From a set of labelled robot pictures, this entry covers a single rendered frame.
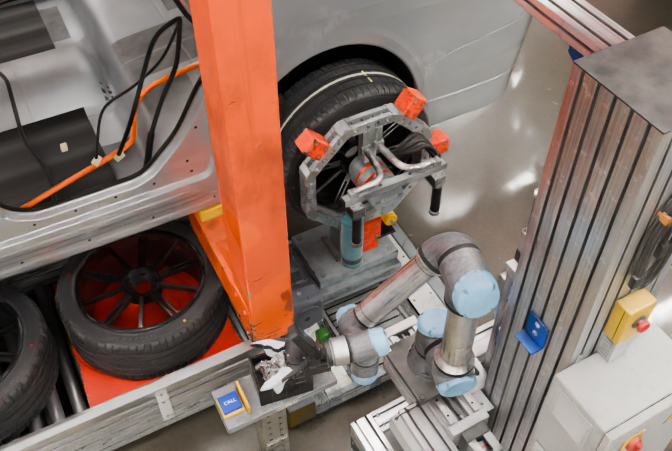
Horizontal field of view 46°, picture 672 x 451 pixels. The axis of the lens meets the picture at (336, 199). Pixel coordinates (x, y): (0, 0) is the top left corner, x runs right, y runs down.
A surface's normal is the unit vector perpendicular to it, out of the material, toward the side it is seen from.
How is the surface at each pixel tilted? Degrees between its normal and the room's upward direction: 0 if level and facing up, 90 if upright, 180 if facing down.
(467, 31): 90
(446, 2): 90
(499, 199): 0
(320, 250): 0
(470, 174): 0
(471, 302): 82
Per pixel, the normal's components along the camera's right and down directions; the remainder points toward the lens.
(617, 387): 0.00, -0.68
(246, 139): 0.47, 0.65
